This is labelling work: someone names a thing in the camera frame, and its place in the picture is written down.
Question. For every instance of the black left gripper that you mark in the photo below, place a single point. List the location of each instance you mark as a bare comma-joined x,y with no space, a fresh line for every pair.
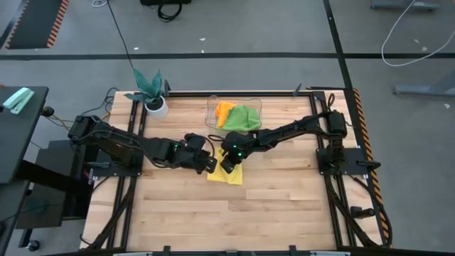
200,156

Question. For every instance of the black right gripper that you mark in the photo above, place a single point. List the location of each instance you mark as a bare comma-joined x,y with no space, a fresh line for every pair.
231,163

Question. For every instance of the yellow microfiber towel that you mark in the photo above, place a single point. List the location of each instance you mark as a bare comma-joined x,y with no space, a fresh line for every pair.
232,177

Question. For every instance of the dark green microfiber towel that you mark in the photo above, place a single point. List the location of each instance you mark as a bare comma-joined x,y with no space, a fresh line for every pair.
243,119

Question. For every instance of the orange microfiber towel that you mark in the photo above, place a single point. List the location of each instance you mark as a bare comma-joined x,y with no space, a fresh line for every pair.
224,110

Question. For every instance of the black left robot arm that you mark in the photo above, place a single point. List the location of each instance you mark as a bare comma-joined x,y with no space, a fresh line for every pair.
124,142

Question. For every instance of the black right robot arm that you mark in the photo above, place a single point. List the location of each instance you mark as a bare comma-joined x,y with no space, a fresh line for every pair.
284,133

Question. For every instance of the clear plastic bin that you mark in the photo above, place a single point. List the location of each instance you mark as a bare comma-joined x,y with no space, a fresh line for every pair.
210,106

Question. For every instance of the artificial plant in white pot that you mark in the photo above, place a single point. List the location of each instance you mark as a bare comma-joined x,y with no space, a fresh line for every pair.
154,103

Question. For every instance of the black equipment cart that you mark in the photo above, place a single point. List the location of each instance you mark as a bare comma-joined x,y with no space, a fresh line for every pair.
53,185

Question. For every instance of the black round knob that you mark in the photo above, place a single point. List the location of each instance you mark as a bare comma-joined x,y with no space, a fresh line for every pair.
47,111

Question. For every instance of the black side desk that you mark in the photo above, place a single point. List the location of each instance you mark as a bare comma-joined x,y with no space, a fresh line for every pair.
21,142

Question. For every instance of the black caster wheel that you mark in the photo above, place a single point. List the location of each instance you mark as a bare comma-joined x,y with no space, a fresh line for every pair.
33,245

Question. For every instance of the mint green stapler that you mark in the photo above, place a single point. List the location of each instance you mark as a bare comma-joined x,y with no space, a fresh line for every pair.
17,99

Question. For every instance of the grey desk foot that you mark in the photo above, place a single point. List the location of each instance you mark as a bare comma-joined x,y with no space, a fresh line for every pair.
405,5
426,89

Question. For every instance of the black mat with orange edge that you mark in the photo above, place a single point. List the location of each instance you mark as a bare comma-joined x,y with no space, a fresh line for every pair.
33,21

